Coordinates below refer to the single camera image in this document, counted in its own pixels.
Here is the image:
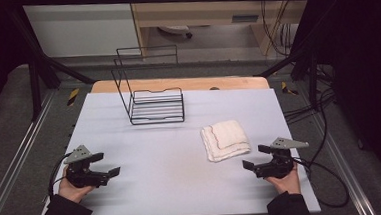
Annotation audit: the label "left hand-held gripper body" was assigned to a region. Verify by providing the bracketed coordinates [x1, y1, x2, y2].
[62, 143, 111, 190]

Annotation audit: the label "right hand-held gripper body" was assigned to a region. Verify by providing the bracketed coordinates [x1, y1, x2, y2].
[251, 134, 312, 181]

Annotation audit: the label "white towel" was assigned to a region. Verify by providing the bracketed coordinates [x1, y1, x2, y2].
[198, 118, 253, 164]

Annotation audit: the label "black wire rack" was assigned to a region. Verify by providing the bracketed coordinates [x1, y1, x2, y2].
[109, 43, 186, 128]

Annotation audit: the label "person's right hand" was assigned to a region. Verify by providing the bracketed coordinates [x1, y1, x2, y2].
[264, 162, 303, 197]

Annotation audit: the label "person's left hand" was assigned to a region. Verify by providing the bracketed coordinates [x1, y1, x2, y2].
[56, 163, 97, 206]

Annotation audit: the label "white board table cover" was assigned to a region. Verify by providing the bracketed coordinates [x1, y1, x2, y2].
[32, 78, 322, 215]

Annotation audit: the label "wooden table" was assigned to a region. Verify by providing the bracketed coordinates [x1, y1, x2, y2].
[90, 70, 272, 101]

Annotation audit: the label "white cabinet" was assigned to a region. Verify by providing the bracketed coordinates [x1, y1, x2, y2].
[23, 0, 142, 62]

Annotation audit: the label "light wooden desk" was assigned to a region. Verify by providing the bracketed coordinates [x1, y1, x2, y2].
[127, 0, 320, 64]

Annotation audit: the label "office chair base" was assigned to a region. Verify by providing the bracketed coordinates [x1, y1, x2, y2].
[156, 23, 194, 41]

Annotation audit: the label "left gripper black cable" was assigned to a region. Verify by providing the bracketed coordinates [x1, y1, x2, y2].
[45, 152, 74, 199]

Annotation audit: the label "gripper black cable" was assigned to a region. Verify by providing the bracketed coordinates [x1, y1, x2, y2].
[45, 152, 74, 199]
[293, 153, 351, 212]

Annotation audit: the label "black floor cables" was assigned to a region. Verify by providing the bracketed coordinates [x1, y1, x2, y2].
[280, 63, 342, 170]

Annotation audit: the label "aluminium floor rail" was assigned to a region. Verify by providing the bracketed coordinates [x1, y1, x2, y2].
[311, 109, 377, 215]
[0, 90, 65, 215]

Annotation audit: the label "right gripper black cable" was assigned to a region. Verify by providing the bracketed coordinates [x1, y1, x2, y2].
[293, 153, 351, 212]

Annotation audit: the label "hanging cables bundle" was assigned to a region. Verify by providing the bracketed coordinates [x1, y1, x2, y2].
[259, 0, 294, 59]

